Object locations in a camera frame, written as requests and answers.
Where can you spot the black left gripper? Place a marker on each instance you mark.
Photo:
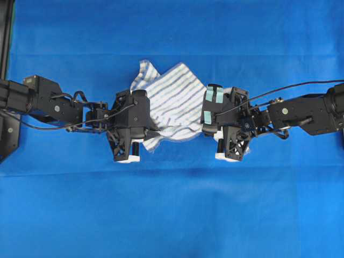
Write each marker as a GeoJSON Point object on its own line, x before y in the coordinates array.
{"type": "Point", "coordinates": [118, 132]}

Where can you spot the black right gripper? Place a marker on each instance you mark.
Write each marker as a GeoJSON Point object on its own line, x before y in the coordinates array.
{"type": "Point", "coordinates": [236, 126]}

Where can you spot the white blue striped towel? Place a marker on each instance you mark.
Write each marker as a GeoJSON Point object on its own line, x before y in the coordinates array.
{"type": "Point", "coordinates": [176, 99]}

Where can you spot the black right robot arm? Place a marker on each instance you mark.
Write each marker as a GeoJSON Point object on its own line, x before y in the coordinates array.
{"type": "Point", "coordinates": [316, 114]}

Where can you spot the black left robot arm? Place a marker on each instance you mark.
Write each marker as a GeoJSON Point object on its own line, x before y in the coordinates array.
{"type": "Point", "coordinates": [43, 100]}

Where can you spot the blue table cloth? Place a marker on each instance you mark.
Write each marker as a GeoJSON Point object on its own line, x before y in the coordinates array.
{"type": "Point", "coordinates": [62, 195]}

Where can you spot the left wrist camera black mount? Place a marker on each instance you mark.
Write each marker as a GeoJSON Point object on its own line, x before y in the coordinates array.
{"type": "Point", "coordinates": [139, 121]}

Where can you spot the right wrist camera with tape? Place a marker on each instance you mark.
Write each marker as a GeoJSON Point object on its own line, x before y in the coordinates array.
{"type": "Point", "coordinates": [213, 102]}

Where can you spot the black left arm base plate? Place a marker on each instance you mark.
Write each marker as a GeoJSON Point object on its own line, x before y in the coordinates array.
{"type": "Point", "coordinates": [10, 134]}

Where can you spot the black aluminium frame rail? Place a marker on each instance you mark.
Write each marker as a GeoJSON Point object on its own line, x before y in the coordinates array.
{"type": "Point", "coordinates": [7, 11]}

